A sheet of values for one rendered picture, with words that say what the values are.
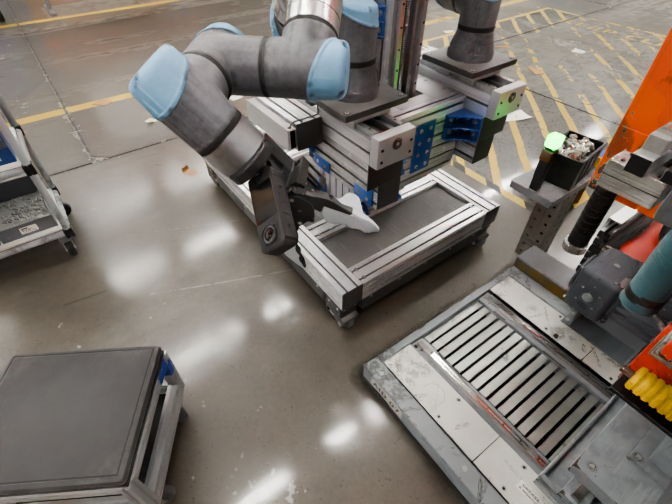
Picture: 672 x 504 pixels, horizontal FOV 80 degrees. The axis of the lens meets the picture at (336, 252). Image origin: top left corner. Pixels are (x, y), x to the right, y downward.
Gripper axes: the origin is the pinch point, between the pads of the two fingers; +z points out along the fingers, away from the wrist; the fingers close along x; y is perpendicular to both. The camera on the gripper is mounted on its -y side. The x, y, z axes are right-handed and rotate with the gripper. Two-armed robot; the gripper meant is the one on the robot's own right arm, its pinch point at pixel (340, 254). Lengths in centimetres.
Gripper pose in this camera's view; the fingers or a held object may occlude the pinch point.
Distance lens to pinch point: 62.4
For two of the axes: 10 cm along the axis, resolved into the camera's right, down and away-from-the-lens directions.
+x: -7.7, 3.8, 5.2
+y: 0.9, -7.3, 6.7
